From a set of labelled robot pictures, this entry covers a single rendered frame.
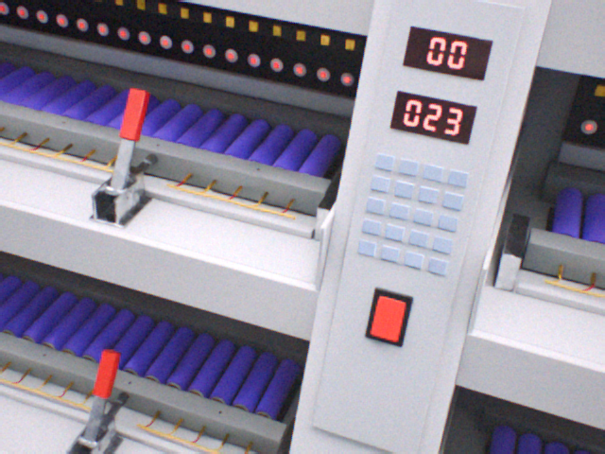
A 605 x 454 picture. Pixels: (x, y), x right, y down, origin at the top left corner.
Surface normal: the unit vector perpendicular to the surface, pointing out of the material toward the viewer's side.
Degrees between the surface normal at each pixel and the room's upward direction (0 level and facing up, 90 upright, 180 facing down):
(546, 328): 20
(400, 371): 90
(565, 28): 110
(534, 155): 90
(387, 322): 84
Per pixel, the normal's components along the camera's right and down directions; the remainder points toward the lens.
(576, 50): -0.34, 0.53
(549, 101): -0.30, 0.22
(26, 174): 0.05, -0.81
